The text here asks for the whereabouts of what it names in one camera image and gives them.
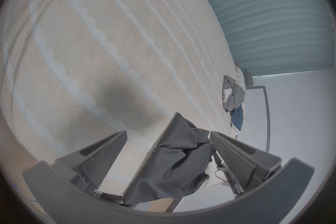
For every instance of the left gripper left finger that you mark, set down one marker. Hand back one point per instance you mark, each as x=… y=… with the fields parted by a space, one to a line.
x=99 y=154

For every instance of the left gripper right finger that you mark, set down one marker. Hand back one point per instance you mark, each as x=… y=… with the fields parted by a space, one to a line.
x=244 y=160

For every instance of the black T-shirt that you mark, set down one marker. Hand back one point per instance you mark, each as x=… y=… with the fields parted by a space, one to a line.
x=178 y=165

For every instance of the white garment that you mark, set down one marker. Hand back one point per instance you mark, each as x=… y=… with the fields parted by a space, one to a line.
x=235 y=131

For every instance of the dark blue garment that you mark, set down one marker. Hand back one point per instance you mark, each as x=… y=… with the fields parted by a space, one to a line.
x=237 y=118

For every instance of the grey garment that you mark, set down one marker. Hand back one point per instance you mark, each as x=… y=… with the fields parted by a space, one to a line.
x=236 y=97

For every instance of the grey bedside table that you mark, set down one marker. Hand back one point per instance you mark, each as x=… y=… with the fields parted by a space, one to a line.
x=249 y=78

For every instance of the white printed pillow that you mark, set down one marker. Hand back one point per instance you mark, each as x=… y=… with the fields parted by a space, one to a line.
x=239 y=71

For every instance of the bed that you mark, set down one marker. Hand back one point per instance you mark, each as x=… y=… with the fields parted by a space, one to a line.
x=105 y=34

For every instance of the blue-green curtain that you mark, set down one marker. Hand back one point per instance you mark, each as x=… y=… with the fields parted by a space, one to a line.
x=275 y=34

